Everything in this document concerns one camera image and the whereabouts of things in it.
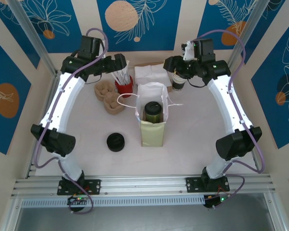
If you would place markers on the stack of paper coffee cups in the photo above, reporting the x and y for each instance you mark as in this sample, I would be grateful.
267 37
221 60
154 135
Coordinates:
178 84

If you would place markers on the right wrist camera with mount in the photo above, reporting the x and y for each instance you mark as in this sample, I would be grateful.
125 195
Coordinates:
189 51

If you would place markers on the aluminium frame post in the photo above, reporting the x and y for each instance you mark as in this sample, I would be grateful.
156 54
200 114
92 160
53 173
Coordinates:
248 31
33 31

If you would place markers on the black round lid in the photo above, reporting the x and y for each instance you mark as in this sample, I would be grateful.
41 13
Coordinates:
115 142

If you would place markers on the red metal bucket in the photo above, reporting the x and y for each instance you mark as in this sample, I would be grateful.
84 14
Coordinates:
124 90

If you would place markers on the cardboard napkin box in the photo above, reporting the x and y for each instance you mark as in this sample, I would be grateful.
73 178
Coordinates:
169 83

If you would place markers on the stack of pulp cup carriers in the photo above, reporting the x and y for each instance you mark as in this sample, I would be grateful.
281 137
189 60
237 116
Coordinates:
108 101

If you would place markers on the grey metal panel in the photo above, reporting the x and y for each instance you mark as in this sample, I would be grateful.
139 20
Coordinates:
144 220

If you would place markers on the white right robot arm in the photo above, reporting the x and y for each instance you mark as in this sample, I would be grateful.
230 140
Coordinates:
228 103

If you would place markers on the long aluminium base rail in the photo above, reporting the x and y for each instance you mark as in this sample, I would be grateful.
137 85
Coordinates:
144 184

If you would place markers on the floral insulated paper bag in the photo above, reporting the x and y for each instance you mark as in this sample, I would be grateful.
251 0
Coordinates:
151 134

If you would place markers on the dark sleeved paper coffee cup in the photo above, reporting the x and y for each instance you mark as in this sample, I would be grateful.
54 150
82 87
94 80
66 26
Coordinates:
153 118

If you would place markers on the small circuit board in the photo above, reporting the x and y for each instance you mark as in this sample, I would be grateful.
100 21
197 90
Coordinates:
75 200
213 201

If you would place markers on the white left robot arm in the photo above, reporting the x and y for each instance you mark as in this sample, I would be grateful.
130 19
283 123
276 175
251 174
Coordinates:
62 103

